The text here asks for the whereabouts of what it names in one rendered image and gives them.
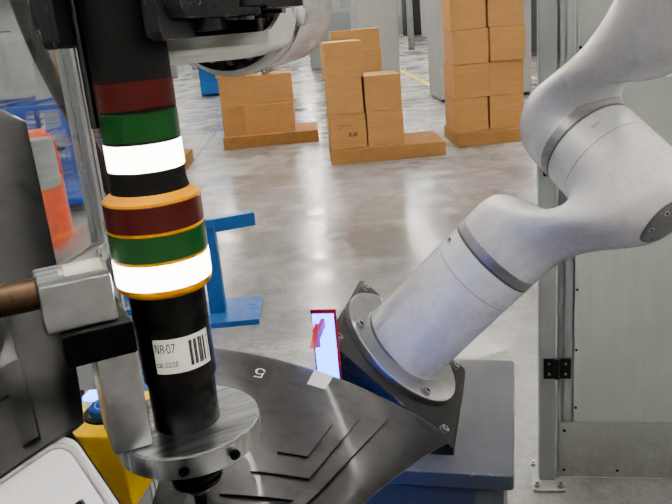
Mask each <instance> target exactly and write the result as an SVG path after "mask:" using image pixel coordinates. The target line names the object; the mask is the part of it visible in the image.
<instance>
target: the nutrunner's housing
mask: <svg viewBox="0 0 672 504"><path fill-rule="evenodd" d="M128 299H129V304H130V310H131V315H132V321H133V324H134V329H135V335H136V340H137V346H138V354H139V360H140V365H141V371H142V376H143V381H144V383H145V384H146V385H147V386H148V391H149V397H150V403H151V408H152V414H153V419H154V425H155V428H156V430H157V431H159V432H160V433H163V434H166V435H171V436H183V435H189V434H194V433H197V432H200V431H202V430H205V429H207V428H209V427H210V426H212V425H213V424H214V423H215V422H216V421H217V420H218V419H219V417H220V408H219V401H218V394H217V387H216V381H215V374H214V373H215V371H216V368H217V366H216V359H215V352H214V345H213V339H212V332H211V325H210V318H209V311H208V304H207V297H206V291H205V285H204V286H203V287H201V288H200V289H198V290H196V291H194V292H191V293H188V294H185V295H182V296H178V297H174V298H168V299H162V300H135V299H131V298H128ZM222 475H223V472H222V469H221V470H218V471H216V472H213V473H210V474H207V475H203V476H200V477H195V478H190V479H183V480H171V483H172V486H173V487H174V488H175V489H176V490H177V491H180V492H184V493H200V492H203V491H206V490H208V489H210V488H211V487H213V486H214V485H216V484H217V483H218V482H219V481H220V480H221V478H222Z"/></svg>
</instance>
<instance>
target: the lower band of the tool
mask: <svg viewBox="0 0 672 504"><path fill-rule="evenodd" d="M199 193H200V188H199V187H198V186H196V185H194V184H192V183H190V182H189V185H188V186H186V187H185V188H182V189H180V190H176V191H173V192H169V193H164V194H159V195H153V196H145V197H115V196H112V195H111V194H110V193H109V194H108V195H107V196H106V197H105V198H104V199H103V200H102V206H104V207H106V208H110V209H143V208H152V207H158V206H164V205H169V204H174V203H178V202H181V201H185V200H188V199H190V198H193V197H195V196H196V195H198V194H199ZM203 221H204V218H203V219H202V220H201V221H200V222H198V223H196V224H194V225H192V226H189V227H186V228H183V229H179V230H175V231H171V232H166V233H161V234H154V235H144V236H119V235H114V234H111V233H108V232H107V234H108V235H109V236H111V237H115V238H121V239H144V238H154V237H161V236H166V235H171V234H176V233H179V232H183V231H186V230H189V229H192V228H194V227H196V226H198V225H200V224H201V223H202V222H203ZM207 248H208V245H207V247H206V248H205V249H203V250H202V251H200V252H198V253H196V254H194V255H192V256H189V257H186V258H183V259H179V260H175V261H170V262H165V263H158V264H149V265H127V264H121V263H117V262H115V261H113V260H112V261H113V263H114V264H116V265H118V266H122V267H129V268H148V267H158V266H164V265H170V264H175V263H179V262H182V261H186V260H189V259H191V258H194V257H196V256H198V255H200V254H202V253H203V252H205V251H206V250H207ZM211 277H212V272H211V273H210V275H209V276H208V277H206V278H205V279H203V280H202V281H200V282H197V283H195V284H193V285H190V286H187V287H183V288H180V289H176V290H171V291H165V292H157V293H132V292H126V291H123V290H121V289H119V288H118V287H117V289H118V291H119V293H121V294H122V295H124V296H126V297H128V298H131V299H135V300H162V299H168V298H174V297H178V296H182V295H185V294H188V293H191V292H194V291H196V290H198V289H200V288H201V287H203V286H204V285H205V284H206V283H207V282H208V281H209V280H210V278H211Z"/></svg>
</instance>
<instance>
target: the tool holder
mask: <svg viewBox="0 0 672 504"><path fill-rule="evenodd" d="M61 265H63V264H59V265H54V266H49V267H44V268H39V269H34V270H33V271H32V278H34V277H37V279H36V280H35V286H36V290H37V295H38V299H39V304H40V314H41V317H42V320H43V324H44V327H45V330H46V333H47V334H48V335H53V334H57V338H58V341H59V344H60V347H61V350H62V353H63V356H64V359H65V362H66V365H67V367H68V368H75V367H79V366H83V365H87V364H90V363H91V366H92V371H93V376H94V381H95V386H96V390H97V395H98V400H99V405H100V410H101V415H102V420H103V425H104V428H105V431H106V434H107V436H108V439H109V442H110V444H111V447H112V449H113V452H114V454H116V455H119V460H120V462H121V463H122V465H123V466H124V467H125V468H126V469H127V470H129V471H130V472H132V473H134V474H136V475H139V476H142V477H144V478H149V479H154V480H183V479H190V478H195V477H200V476H203V475H207V474H210V473H213V472H216V471H218V470H221V469H223V468H225V467H227V466H229V465H231V464H233V463H235V462H236V461H238V460H239V459H241V458H242V457H243V456H244V455H246V454H247V453H248V452H249V451H250V450H251V449H252V448H253V447H254V446H255V444H256V443H257V441H258V439H259V437H260V434H261V423H260V415H259V408H258V405H257V403H256V401H255V400H254V399H253V398H252V397H251V396H250V395H248V394H246V393H245V392H243V391H240V390H238V389H235V388H231V387H226V386H217V385H216V387H217V394H218V401H219V408H220V417H219V419H218V420H217V421H216V422H215V423H214V424H213V425H212V426H210V427H209V428H207V429H205V430H202V431H200V432H197V433H194V434H189V435H183V436H171V435H166V434H163V433H160V432H159V431H157V430H156V428H155V425H154V419H153V414H152V408H151V403H150V399H148V400H146V399H145V394H144V388H143V383H142V377H141V371H140V366H139V360H138V355H137V350H138V346H137V340H136V335H135V329H134V324H133V321H132V320H131V318H130V317H129V315H128V314H127V312H126V310H125V309H124V307H123V306H122V304H121V303H120V301H119V299H118V298H117V297H116V296H115V294H114V289H113V284H112V278H111V274H110V273H109V271H108V270H107V268H106V267H103V266H102V267H103V269H98V270H94V271H89V272H84V273H79V274H75V275H70V276H64V275H58V272H57V270H61Z"/></svg>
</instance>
